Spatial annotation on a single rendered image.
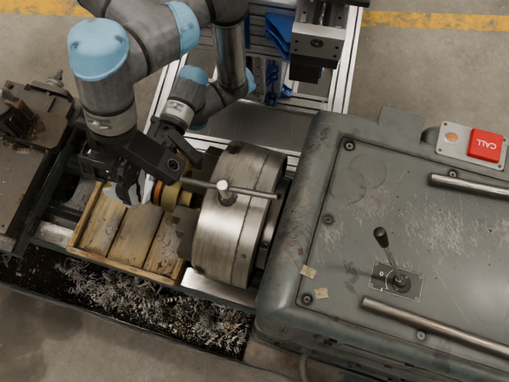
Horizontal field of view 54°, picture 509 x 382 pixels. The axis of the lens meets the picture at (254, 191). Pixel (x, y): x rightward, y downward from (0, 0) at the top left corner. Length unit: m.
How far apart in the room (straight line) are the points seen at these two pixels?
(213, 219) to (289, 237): 0.15
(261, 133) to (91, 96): 1.53
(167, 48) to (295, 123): 1.52
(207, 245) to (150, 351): 1.25
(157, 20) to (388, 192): 0.53
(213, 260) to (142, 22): 0.50
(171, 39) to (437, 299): 0.63
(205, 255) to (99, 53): 0.51
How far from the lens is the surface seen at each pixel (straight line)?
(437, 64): 2.76
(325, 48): 1.36
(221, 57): 1.22
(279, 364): 1.63
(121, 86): 0.70
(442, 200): 1.02
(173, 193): 1.13
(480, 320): 0.99
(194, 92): 1.24
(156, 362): 2.21
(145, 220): 1.37
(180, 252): 1.09
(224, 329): 1.62
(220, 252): 1.01
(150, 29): 0.73
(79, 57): 0.68
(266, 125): 2.20
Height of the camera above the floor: 2.16
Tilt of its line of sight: 70 degrees down
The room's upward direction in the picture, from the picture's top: 2 degrees counter-clockwise
